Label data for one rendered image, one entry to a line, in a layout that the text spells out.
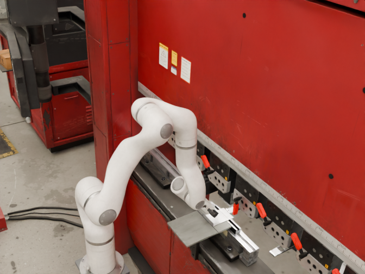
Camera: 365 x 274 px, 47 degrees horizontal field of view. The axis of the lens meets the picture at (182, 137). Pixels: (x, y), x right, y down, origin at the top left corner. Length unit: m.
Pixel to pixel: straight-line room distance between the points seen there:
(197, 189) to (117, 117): 0.98
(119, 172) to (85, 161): 2.72
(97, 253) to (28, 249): 1.74
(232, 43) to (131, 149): 0.58
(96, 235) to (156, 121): 0.53
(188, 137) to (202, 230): 0.58
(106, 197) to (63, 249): 1.88
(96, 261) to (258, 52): 1.05
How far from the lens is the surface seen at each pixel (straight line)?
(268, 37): 1.57
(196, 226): 2.11
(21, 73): 2.46
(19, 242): 3.57
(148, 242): 2.85
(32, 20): 2.39
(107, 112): 2.54
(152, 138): 1.51
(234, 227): 2.13
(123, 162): 1.58
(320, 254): 1.69
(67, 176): 4.13
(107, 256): 1.83
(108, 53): 2.41
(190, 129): 1.66
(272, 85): 1.59
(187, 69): 2.04
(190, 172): 1.78
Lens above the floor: 2.45
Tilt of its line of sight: 32 degrees down
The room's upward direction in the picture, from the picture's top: 3 degrees clockwise
